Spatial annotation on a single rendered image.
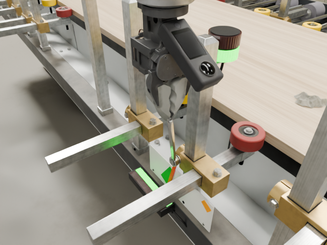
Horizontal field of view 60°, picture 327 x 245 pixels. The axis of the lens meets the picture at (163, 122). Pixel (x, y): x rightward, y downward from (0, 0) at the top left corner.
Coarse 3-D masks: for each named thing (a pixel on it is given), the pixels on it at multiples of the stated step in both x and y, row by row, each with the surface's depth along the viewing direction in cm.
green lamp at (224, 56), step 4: (236, 48) 51; (220, 52) 51; (224, 52) 51; (228, 52) 51; (232, 52) 51; (236, 52) 52; (220, 56) 51; (224, 56) 51; (228, 56) 51; (232, 56) 51; (236, 56) 52; (220, 60) 52; (224, 60) 51; (228, 60) 52; (232, 60) 52
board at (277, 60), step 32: (64, 0) 163; (96, 0) 163; (256, 32) 122; (288, 32) 122; (320, 32) 122; (224, 64) 97; (256, 64) 97; (288, 64) 97; (320, 64) 97; (224, 96) 81; (256, 96) 81; (288, 96) 81; (320, 96) 81; (288, 128) 69
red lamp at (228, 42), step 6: (240, 30) 52; (216, 36) 49; (222, 36) 49; (228, 36) 49; (234, 36) 49; (240, 36) 50; (222, 42) 49; (228, 42) 49; (234, 42) 50; (222, 48) 50; (228, 48) 50; (234, 48) 50
